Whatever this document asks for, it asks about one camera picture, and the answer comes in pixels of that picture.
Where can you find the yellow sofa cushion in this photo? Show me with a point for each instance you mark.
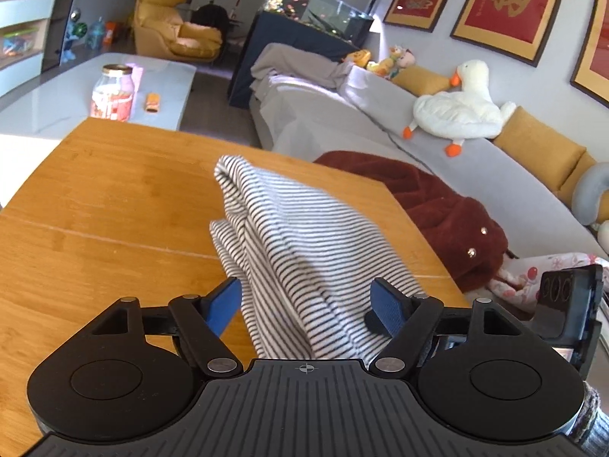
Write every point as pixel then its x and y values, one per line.
pixel 423 81
pixel 537 150
pixel 578 181

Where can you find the colourful plush doll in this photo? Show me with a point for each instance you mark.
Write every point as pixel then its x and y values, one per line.
pixel 395 62

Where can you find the yellow plush toy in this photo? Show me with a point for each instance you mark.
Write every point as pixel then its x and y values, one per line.
pixel 358 58

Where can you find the orange snack packet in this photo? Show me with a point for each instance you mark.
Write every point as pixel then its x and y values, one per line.
pixel 153 103

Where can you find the grey neck pillow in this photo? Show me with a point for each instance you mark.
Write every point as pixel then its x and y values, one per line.
pixel 590 195

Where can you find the grey covered sofa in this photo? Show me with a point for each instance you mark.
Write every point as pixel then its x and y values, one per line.
pixel 333 119

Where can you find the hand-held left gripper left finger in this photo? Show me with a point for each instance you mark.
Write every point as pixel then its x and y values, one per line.
pixel 226 304

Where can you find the blue water bottle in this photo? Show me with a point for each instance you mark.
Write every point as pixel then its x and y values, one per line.
pixel 95 35

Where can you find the glass fish tank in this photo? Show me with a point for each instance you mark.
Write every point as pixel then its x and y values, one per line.
pixel 309 7

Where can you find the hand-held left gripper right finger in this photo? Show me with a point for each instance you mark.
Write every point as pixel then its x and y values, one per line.
pixel 389 307

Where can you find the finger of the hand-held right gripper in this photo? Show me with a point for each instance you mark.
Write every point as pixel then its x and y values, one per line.
pixel 372 321

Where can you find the blue robot toy figure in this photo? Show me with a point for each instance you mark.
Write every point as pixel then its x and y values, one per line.
pixel 70 38

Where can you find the large red framed picture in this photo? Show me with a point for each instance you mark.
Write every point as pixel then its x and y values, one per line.
pixel 511 0

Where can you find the clear plastic storage container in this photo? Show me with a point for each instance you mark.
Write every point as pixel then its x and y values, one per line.
pixel 19 44

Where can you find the white coffee table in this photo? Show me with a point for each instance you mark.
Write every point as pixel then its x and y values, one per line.
pixel 57 100

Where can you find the yellow lounge armchair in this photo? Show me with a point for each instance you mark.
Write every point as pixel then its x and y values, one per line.
pixel 161 33

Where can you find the striped white black shirt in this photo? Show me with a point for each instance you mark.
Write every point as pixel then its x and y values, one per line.
pixel 295 247

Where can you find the white goose plush toy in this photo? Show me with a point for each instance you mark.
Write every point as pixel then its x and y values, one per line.
pixel 456 109

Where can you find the glass jar with red label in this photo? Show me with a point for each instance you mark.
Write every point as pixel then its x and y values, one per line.
pixel 112 100

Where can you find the pink floral pyjama cloth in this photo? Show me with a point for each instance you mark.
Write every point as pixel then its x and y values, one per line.
pixel 528 273

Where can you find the white wooden television cabinet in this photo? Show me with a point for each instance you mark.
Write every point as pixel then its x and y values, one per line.
pixel 24 9

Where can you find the dark blue fish tank cabinet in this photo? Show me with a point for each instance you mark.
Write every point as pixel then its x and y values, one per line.
pixel 271 33

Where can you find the dark red fleece jacket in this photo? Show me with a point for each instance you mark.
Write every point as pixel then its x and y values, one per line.
pixel 428 200

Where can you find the orange box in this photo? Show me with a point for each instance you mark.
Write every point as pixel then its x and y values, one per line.
pixel 110 34

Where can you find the watermelon pattern ball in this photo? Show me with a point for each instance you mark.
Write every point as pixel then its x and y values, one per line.
pixel 82 29

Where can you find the black chair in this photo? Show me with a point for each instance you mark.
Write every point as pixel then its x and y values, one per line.
pixel 209 16

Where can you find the grey beige blanket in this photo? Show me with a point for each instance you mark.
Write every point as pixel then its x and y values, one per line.
pixel 295 64

